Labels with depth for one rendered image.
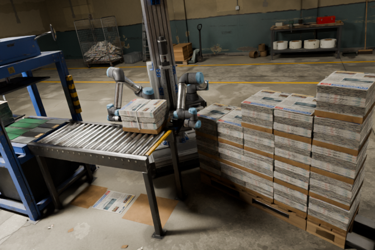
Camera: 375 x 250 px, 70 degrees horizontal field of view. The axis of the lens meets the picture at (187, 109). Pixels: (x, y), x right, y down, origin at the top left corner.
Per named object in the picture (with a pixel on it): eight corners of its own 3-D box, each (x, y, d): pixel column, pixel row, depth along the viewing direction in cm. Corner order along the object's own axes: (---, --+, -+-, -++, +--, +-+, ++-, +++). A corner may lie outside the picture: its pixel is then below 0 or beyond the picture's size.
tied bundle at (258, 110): (261, 111, 258) (261, 88, 249) (292, 117, 238) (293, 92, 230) (240, 126, 233) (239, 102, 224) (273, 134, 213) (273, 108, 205)
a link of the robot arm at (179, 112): (176, 71, 266) (172, 116, 246) (187, 70, 264) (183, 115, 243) (179, 77, 276) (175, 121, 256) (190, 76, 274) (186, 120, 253)
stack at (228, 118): (220, 164, 327) (215, 101, 295) (322, 205, 249) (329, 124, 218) (200, 181, 302) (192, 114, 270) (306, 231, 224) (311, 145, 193)
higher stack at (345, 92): (321, 204, 249) (333, 69, 201) (358, 219, 230) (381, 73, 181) (304, 231, 225) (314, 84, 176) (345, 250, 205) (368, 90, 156)
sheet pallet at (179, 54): (196, 58, 921) (194, 42, 900) (187, 65, 852) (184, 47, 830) (164, 59, 968) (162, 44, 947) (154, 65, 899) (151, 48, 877)
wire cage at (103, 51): (125, 62, 1012) (115, 15, 948) (111, 68, 943) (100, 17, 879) (99, 63, 1060) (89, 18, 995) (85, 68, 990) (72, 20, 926)
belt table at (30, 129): (74, 125, 313) (72, 118, 310) (25, 155, 259) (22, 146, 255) (33, 121, 341) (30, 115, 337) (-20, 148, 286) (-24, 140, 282)
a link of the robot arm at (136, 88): (146, 100, 307) (110, 75, 269) (139, 98, 317) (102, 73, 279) (151, 91, 309) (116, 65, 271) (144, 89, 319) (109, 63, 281)
